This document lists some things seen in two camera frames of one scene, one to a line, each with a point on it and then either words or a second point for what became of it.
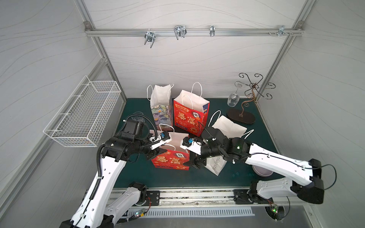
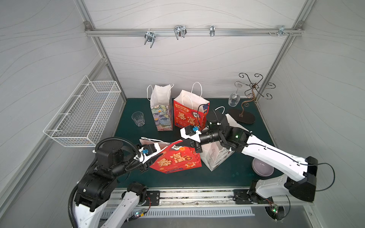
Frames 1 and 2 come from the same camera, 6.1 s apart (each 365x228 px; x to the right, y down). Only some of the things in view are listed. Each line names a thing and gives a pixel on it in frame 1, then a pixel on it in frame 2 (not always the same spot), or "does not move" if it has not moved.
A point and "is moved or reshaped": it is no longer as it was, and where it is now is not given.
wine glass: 234,98 does not move
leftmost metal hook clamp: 149,36 does not move
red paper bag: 191,110 does not move
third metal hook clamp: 212,30 does not move
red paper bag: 172,159 is moved or reshaped
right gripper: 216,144 to 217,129
